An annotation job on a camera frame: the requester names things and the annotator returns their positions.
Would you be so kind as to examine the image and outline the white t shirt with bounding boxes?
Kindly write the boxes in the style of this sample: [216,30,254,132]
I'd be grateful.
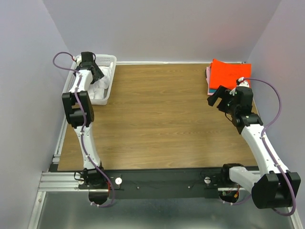
[88,62,113,101]

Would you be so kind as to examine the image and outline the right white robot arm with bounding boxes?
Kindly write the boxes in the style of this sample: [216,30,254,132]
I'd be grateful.
[207,85,301,212]

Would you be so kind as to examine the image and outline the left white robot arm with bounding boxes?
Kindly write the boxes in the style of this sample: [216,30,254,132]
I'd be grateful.
[61,52,106,188]

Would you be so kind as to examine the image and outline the teal folded t shirt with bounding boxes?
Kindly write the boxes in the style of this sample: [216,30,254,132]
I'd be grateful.
[208,89,216,95]

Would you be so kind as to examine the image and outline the white plastic laundry basket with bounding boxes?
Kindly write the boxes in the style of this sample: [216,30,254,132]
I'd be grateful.
[62,54,117,105]

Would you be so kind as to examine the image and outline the orange folded t shirt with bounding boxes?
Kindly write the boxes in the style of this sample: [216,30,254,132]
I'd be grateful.
[209,59,252,90]

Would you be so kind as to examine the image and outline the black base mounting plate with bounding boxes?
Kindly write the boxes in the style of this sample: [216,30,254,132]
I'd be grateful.
[77,167,260,200]

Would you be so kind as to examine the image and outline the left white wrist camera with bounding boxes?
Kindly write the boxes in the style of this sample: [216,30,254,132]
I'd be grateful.
[72,55,81,65]

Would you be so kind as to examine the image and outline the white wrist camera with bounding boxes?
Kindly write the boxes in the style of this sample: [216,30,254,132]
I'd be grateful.
[236,77,250,88]
[72,55,81,65]

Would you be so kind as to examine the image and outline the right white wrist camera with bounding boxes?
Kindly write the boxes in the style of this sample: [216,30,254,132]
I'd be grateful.
[236,77,250,88]

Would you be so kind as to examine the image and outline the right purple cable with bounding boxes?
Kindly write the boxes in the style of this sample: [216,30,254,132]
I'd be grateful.
[223,78,297,217]

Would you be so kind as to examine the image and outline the purple cable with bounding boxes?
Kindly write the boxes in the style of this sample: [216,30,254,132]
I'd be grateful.
[52,51,117,208]
[223,78,297,217]

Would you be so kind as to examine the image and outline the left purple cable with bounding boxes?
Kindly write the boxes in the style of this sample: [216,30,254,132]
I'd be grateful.
[52,51,117,208]

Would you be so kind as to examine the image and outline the left aluminium side rail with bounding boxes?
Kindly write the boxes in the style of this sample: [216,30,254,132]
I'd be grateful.
[52,119,68,164]

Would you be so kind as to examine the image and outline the aluminium frame rail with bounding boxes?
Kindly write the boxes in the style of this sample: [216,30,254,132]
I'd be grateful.
[38,172,79,192]

